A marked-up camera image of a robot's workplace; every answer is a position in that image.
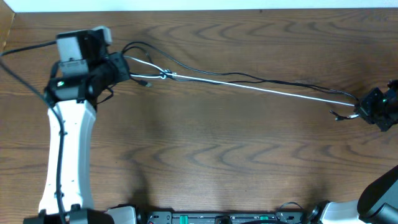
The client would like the white usb cable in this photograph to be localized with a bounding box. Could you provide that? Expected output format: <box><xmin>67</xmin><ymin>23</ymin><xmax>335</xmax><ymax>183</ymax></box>
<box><xmin>123</xmin><ymin>55</ymin><xmax>360</xmax><ymax>120</ymax></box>

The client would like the black usb cable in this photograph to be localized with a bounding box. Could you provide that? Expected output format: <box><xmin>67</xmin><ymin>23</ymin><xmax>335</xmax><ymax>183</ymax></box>
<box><xmin>121</xmin><ymin>40</ymin><xmax>360</xmax><ymax>122</ymax></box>

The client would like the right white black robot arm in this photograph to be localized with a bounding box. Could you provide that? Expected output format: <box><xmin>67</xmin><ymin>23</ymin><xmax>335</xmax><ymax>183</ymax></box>
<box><xmin>307</xmin><ymin>80</ymin><xmax>397</xmax><ymax>224</ymax></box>

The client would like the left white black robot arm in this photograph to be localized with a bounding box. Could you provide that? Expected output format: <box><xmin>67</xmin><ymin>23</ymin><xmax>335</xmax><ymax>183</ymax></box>
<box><xmin>23</xmin><ymin>26</ymin><xmax>129</xmax><ymax>224</ymax></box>

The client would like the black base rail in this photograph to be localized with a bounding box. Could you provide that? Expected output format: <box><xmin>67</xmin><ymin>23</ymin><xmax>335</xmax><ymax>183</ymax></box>
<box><xmin>108</xmin><ymin>205</ymin><xmax>312</xmax><ymax>224</ymax></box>

